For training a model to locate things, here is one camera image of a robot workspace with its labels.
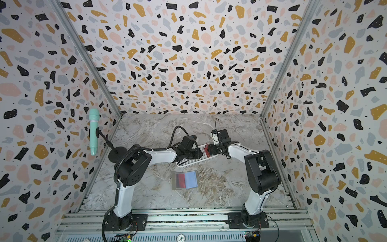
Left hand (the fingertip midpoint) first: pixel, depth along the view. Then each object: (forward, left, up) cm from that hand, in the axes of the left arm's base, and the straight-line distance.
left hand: (207, 154), depth 95 cm
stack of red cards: (+3, 0, 0) cm, 3 cm away
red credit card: (-16, +15, -3) cm, 22 cm away
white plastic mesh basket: (-7, +10, +3) cm, 13 cm away
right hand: (+4, -5, +1) cm, 7 cm away
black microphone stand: (+1, +58, 0) cm, 58 cm away
